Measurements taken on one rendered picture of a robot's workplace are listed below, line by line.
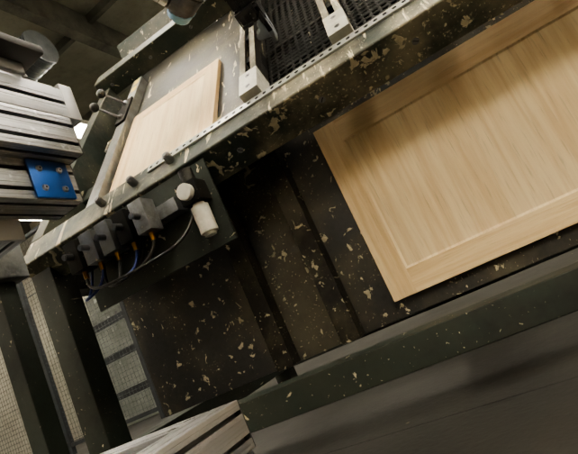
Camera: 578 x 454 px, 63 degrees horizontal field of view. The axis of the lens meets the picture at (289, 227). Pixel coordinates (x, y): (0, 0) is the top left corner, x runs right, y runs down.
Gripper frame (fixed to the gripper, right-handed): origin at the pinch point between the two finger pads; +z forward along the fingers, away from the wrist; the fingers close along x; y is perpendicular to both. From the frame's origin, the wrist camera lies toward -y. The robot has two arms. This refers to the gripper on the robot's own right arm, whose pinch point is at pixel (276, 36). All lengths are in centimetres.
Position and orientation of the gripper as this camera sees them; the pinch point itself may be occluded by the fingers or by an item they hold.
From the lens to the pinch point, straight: 168.0
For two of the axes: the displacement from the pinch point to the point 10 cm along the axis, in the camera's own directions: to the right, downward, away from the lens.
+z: 5.4, 5.9, 5.9
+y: -8.4, 4.5, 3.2
